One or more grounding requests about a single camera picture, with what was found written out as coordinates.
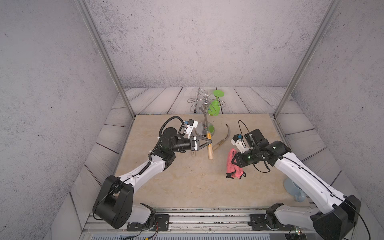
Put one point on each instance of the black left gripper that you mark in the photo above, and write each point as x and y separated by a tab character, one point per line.
194	144

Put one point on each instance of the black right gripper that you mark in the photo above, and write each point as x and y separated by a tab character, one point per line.
241	163

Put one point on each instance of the pink fluffy rag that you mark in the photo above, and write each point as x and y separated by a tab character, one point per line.
231	167

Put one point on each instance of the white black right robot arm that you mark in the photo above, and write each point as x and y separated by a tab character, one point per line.
335	214

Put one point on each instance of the green plastic goblet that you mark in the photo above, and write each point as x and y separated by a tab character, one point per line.
216	104

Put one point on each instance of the chrome glass holder stand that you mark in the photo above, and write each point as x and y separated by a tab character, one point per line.
201	104

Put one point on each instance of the light blue ceramic mug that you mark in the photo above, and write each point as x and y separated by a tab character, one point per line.
294	190

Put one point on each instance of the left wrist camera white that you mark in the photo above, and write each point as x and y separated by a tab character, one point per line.
189	126

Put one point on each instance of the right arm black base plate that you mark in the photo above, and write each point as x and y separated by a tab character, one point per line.
258	222

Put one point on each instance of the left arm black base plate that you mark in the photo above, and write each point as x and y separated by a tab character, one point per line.
157	222

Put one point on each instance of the aluminium mounting rail base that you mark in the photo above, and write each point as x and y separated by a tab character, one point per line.
198	224

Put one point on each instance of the left aluminium frame post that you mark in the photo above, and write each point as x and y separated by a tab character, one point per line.
104	54

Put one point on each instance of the aluminium frame post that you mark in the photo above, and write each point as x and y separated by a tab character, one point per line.
104	54
321	30

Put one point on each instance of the right aluminium frame post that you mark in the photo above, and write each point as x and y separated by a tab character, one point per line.
321	30

